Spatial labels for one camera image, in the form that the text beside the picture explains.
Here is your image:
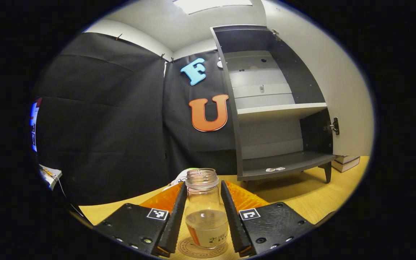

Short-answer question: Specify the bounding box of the white picture cover book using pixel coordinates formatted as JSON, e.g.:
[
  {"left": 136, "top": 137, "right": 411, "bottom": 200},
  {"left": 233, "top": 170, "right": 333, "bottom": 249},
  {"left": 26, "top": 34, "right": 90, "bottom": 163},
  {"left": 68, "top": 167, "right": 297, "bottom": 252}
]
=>
[{"left": 334, "top": 155, "right": 360, "bottom": 164}]

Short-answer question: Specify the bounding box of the light grey cabinet shelf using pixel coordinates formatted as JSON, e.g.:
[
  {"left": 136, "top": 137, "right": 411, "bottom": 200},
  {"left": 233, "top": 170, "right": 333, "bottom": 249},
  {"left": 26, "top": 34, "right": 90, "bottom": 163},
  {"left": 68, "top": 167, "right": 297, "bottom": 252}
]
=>
[{"left": 236, "top": 103, "right": 328, "bottom": 121}]

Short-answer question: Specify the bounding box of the computer monitor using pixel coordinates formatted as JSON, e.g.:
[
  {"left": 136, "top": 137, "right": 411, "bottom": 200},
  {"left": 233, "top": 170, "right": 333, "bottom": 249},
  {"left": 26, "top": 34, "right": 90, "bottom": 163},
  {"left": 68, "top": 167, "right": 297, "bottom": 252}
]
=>
[{"left": 30, "top": 97, "right": 43, "bottom": 153}]

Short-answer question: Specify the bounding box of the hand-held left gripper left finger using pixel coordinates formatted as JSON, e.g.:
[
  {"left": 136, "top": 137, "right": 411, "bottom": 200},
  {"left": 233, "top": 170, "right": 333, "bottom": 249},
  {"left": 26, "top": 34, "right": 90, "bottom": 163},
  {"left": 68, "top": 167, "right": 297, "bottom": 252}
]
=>
[{"left": 93, "top": 181, "right": 188, "bottom": 257}]

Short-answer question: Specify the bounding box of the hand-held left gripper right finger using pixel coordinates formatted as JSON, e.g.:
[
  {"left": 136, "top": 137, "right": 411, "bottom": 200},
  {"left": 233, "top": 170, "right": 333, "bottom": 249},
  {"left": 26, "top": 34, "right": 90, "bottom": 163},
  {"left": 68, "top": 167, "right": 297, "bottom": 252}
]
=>
[{"left": 221, "top": 180, "right": 316, "bottom": 257}]

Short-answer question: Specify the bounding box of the white side desk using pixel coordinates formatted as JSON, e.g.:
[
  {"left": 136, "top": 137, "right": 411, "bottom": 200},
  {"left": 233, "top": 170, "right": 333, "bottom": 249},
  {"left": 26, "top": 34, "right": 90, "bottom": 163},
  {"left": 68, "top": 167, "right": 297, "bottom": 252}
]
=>
[{"left": 38, "top": 164, "right": 63, "bottom": 191}]

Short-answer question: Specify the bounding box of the black backdrop cloth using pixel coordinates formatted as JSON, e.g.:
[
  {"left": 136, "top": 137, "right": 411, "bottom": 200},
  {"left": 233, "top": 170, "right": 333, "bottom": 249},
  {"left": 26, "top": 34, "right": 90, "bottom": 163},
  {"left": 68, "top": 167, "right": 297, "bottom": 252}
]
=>
[{"left": 31, "top": 32, "right": 243, "bottom": 206}]

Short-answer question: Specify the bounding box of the clear glass bottle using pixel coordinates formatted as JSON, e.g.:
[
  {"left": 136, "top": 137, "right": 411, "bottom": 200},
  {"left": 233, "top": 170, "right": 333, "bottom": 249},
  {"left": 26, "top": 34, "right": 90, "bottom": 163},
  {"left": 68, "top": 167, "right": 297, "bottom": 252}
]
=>
[{"left": 185, "top": 168, "right": 229, "bottom": 250}]

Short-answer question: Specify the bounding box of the thick grey book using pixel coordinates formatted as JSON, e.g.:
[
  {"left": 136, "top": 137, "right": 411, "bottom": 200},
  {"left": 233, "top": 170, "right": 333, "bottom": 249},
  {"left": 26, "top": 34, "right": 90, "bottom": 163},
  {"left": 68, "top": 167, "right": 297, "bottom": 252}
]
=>
[{"left": 332, "top": 159, "right": 361, "bottom": 173}]

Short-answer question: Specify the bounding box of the light grey cabinet door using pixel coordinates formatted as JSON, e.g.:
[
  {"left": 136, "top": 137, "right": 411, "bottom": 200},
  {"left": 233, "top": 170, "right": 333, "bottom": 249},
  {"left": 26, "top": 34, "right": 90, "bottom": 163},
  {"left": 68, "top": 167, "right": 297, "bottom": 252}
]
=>
[{"left": 261, "top": 0, "right": 374, "bottom": 157}]

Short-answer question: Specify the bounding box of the dark grey cabinet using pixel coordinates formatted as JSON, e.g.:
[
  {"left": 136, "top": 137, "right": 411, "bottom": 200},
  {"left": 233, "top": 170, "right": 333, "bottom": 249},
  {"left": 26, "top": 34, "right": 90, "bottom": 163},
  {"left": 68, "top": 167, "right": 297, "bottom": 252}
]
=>
[{"left": 211, "top": 25, "right": 339, "bottom": 184}]

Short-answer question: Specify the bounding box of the long ceiling light panel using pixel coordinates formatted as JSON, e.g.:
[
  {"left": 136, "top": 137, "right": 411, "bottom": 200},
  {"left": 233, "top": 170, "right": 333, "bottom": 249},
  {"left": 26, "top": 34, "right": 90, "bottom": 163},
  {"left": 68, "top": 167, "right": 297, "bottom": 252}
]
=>
[{"left": 174, "top": 0, "right": 254, "bottom": 15}]

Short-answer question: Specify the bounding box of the round cork coaster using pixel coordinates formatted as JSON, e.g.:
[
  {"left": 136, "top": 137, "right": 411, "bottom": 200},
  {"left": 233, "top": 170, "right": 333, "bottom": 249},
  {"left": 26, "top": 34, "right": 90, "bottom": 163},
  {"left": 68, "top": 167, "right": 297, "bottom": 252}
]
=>
[{"left": 177, "top": 237, "right": 228, "bottom": 259}]

